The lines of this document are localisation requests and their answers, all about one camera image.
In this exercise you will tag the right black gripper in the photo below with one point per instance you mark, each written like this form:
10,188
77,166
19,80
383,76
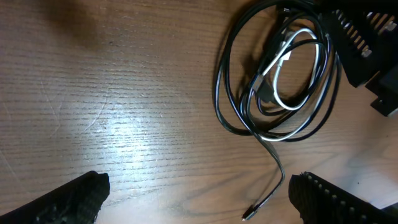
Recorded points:
364,33

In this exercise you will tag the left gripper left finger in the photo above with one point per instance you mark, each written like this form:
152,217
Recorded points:
78,201

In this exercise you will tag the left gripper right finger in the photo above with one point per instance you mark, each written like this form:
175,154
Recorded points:
319,201

